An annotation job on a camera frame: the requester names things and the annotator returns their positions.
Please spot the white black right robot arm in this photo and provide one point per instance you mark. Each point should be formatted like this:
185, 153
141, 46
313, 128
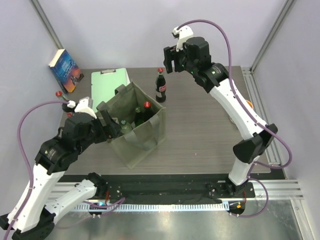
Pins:
194, 57

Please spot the white mug orange inside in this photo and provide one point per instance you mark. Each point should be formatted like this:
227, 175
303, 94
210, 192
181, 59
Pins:
250, 104

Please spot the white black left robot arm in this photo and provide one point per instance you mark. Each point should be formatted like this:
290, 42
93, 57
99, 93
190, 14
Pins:
34, 217

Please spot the blue paperback book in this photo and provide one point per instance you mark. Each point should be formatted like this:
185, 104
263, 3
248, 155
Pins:
65, 70

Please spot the tall cola bottle red cap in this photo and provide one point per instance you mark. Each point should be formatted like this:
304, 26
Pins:
147, 111

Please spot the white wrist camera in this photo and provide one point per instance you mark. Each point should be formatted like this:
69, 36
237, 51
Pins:
182, 35
84, 105

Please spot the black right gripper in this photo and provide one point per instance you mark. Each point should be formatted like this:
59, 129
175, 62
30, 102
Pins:
170, 54

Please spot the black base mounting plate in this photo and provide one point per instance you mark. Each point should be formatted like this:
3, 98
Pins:
175, 193

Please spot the small cola bottle red cap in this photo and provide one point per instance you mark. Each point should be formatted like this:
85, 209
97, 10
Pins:
160, 86

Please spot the green clipboard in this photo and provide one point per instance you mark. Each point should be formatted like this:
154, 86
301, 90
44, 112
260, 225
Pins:
104, 83

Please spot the clear glass bottle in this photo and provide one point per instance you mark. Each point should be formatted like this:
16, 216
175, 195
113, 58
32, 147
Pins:
126, 127

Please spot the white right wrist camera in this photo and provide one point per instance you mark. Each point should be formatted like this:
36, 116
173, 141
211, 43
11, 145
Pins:
182, 35

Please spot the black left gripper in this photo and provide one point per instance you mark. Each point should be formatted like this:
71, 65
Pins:
112, 129

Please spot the slotted cable duct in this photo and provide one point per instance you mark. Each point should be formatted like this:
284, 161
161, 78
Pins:
123, 208

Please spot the green glass bottle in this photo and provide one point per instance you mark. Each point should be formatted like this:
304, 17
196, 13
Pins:
139, 117

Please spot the olive green canvas bag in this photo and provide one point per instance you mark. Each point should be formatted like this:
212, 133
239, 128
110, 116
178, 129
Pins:
135, 146

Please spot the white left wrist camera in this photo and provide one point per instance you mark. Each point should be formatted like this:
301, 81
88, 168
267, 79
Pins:
84, 105

